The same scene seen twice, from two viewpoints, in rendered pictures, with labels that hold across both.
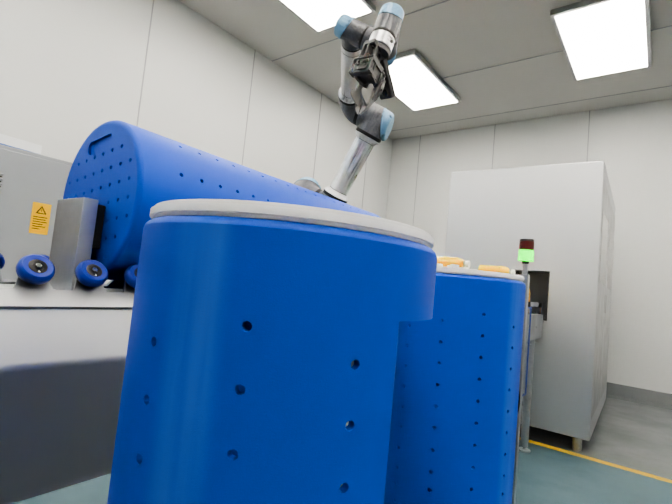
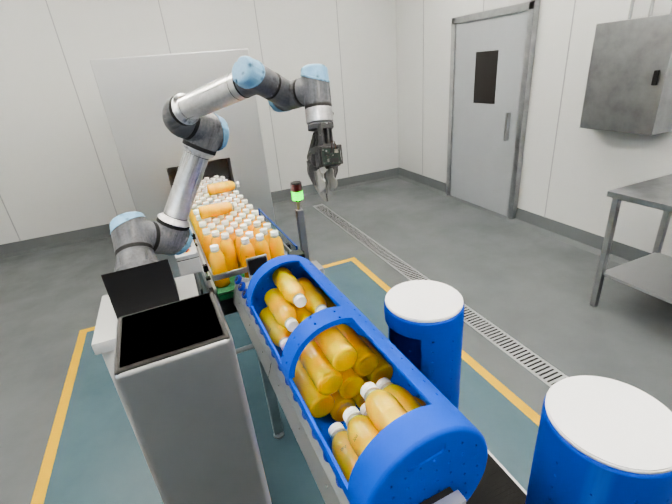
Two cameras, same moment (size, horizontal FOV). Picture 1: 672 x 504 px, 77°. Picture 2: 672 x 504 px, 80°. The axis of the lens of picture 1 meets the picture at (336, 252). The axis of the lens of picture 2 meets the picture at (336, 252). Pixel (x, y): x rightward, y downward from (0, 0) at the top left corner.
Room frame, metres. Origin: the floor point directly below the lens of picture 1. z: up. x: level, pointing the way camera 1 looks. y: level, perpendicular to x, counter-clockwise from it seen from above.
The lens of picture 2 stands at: (0.60, 0.92, 1.83)
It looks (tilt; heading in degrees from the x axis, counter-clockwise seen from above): 25 degrees down; 301
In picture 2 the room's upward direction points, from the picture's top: 5 degrees counter-clockwise
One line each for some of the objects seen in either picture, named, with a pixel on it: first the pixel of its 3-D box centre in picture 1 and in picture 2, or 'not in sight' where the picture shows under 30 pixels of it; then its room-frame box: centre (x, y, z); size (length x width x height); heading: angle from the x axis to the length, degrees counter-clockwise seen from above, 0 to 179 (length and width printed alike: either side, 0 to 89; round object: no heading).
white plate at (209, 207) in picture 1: (296, 233); (611, 418); (0.43, 0.04, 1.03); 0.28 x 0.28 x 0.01
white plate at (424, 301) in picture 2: (459, 274); (423, 299); (0.99, -0.29, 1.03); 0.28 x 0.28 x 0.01
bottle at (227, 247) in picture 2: not in sight; (228, 253); (2.06, -0.41, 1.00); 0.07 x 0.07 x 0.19
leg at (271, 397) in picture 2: not in sight; (270, 392); (1.79, -0.24, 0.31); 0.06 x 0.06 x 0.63; 54
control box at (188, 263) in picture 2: not in sight; (187, 256); (2.14, -0.22, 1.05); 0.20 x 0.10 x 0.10; 144
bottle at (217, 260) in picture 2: not in sight; (218, 266); (2.00, -0.28, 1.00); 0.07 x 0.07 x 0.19
